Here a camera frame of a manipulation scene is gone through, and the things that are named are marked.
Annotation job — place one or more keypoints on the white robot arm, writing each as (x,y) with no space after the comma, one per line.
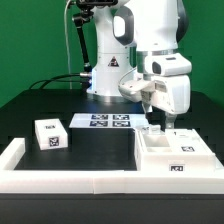
(138,56)

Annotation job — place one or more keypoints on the white cabinet body box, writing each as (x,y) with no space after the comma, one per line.
(153,154)

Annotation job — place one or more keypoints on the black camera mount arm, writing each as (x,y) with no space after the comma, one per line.
(84,16)

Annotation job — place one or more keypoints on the small white cabinet top block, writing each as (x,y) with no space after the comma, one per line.
(50,134)

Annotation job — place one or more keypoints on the white base tag plate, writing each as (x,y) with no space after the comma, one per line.
(99,120)

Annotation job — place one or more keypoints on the white cabinet door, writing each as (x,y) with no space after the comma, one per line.
(151,129)
(186,141)

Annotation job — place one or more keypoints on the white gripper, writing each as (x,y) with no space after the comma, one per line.
(169,85)

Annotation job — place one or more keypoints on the white U-shaped fence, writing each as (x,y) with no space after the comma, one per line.
(99,182)

